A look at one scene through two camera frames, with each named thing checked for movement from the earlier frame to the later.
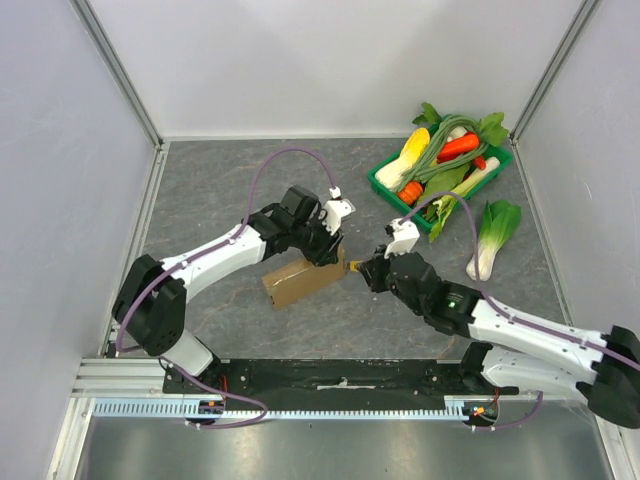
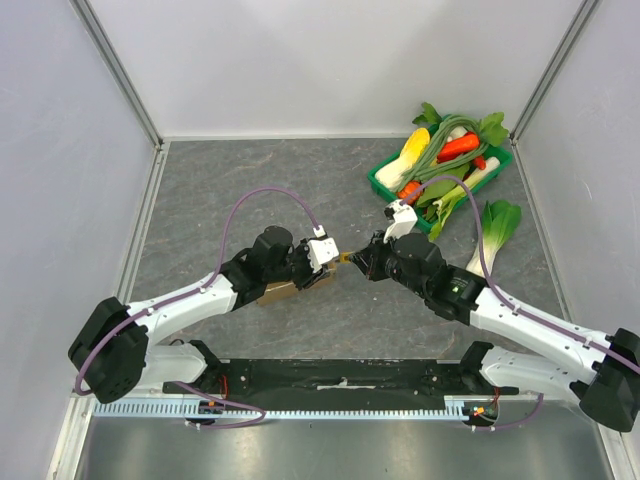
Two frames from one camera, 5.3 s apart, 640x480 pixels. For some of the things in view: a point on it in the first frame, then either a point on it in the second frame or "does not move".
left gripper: [326, 253] → [310, 275]
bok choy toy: [498, 224] does not move
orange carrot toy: [411, 192] does not move
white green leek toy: [445, 205] does not move
